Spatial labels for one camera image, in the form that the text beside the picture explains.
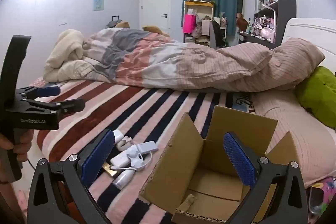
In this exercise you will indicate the beige small case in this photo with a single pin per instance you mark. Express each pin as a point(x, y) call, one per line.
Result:
point(124, 143)

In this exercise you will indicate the white door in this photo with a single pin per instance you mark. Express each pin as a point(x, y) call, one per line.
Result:
point(155, 6)

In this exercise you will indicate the white mini fan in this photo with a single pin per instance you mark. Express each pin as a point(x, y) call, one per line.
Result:
point(134, 153)

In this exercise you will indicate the green plush pillow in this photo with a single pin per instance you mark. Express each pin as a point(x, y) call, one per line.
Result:
point(319, 95)

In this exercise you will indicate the dark desk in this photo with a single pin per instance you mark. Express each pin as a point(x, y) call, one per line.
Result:
point(252, 37)

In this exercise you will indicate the white headboard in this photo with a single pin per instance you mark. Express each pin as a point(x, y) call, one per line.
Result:
point(309, 32)

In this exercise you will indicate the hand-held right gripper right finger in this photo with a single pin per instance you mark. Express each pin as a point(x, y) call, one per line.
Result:
point(240, 161)

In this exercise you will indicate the pink bag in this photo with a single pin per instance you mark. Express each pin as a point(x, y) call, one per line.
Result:
point(189, 24)

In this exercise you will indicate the black clothes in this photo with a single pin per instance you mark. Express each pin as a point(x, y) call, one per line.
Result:
point(217, 35)

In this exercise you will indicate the brown bag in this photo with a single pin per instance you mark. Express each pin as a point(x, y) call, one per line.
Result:
point(242, 22)

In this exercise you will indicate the pink striped duvet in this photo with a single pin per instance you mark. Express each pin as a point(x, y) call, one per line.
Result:
point(197, 66)

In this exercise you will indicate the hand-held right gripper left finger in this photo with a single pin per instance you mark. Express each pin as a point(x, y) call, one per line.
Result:
point(97, 158)

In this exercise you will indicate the wall poster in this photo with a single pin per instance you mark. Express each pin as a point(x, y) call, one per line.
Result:
point(99, 1)

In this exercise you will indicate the white power bank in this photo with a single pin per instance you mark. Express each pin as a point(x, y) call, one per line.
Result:
point(120, 159)

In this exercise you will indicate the colourful printed bag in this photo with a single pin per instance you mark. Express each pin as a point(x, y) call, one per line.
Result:
point(323, 195)

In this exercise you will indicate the person's left hand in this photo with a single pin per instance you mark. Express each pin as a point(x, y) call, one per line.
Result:
point(23, 145)

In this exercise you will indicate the cream blanket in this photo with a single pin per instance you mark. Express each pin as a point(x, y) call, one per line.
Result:
point(65, 56)

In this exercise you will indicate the gold rectangular box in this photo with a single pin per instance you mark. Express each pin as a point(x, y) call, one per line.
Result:
point(109, 171)

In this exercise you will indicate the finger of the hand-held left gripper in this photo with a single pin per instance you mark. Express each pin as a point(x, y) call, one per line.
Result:
point(48, 90)
point(72, 106)

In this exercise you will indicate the person's left forearm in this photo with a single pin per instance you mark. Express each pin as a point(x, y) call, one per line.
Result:
point(8, 200)

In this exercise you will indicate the white rectangular charger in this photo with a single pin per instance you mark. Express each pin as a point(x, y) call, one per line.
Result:
point(147, 146)

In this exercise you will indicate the dark suitcase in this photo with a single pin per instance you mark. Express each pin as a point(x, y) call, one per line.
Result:
point(113, 23)

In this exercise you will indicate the white lavender bottle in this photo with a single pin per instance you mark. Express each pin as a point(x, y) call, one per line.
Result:
point(123, 179)

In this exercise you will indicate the brown cardboard box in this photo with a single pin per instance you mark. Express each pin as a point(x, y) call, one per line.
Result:
point(183, 155)

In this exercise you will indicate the striped bed blanket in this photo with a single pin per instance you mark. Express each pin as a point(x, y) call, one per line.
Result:
point(110, 113)

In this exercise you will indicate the pink ribbed pillow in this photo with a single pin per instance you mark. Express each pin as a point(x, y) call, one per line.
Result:
point(296, 119)

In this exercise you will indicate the yellow white shelf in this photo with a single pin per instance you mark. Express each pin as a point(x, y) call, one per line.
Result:
point(199, 5)

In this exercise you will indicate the pink toy house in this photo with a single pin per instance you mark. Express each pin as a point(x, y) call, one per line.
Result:
point(267, 28)

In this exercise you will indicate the brown teddy bear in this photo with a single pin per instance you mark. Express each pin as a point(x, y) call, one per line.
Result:
point(155, 29)
point(122, 24)

